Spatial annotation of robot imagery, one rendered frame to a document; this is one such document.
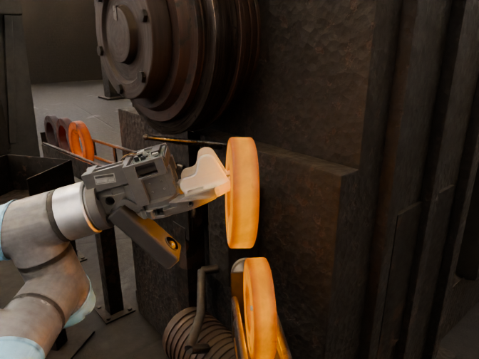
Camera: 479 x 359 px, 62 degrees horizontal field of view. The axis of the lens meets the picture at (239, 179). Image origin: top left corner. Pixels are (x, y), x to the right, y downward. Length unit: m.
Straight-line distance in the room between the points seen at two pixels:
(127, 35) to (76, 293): 0.54
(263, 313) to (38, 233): 0.32
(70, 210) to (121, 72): 0.52
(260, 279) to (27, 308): 0.30
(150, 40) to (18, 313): 0.55
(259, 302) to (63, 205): 0.29
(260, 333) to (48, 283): 0.29
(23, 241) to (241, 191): 0.29
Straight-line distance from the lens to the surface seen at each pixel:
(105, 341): 1.75
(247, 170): 0.50
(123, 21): 0.94
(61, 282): 0.61
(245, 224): 0.50
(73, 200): 0.56
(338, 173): 0.77
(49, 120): 2.05
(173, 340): 0.93
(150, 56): 0.86
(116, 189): 0.56
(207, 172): 0.53
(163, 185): 0.54
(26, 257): 0.61
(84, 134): 1.65
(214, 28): 0.82
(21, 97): 3.92
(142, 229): 0.56
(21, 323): 0.55
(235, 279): 0.73
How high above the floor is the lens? 1.11
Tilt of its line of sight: 20 degrees down
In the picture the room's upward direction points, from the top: straight up
